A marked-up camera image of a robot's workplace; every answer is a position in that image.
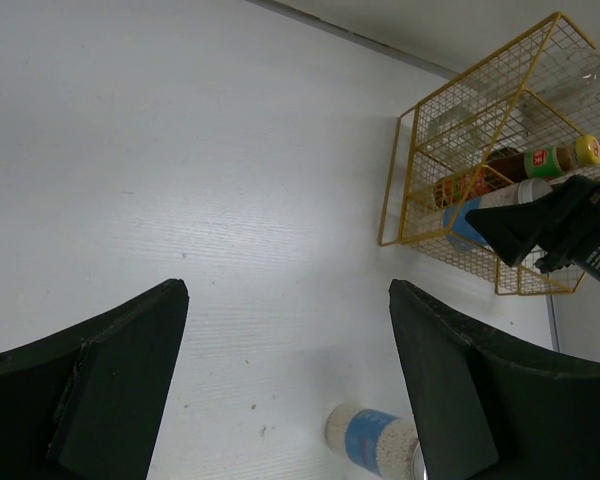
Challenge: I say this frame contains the yellow wire rack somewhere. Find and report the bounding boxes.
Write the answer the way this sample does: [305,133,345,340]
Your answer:
[377,12,600,296]

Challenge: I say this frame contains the dark liquid glass bottle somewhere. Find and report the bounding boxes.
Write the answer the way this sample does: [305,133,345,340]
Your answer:
[519,47,600,133]

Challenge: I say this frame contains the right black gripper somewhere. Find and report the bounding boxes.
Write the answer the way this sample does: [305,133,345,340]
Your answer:
[474,175,600,283]

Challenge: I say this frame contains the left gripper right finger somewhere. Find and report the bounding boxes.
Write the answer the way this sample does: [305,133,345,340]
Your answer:
[389,280,600,479]

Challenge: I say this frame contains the clear glass oil bottle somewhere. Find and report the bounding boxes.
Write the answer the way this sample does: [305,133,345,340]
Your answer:
[426,105,483,151]

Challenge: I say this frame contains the silver lid shaker jar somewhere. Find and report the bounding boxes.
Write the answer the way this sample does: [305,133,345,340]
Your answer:
[325,403,426,479]
[441,178,553,253]

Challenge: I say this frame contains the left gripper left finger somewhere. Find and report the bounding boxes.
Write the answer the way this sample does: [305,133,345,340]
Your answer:
[0,279,188,479]

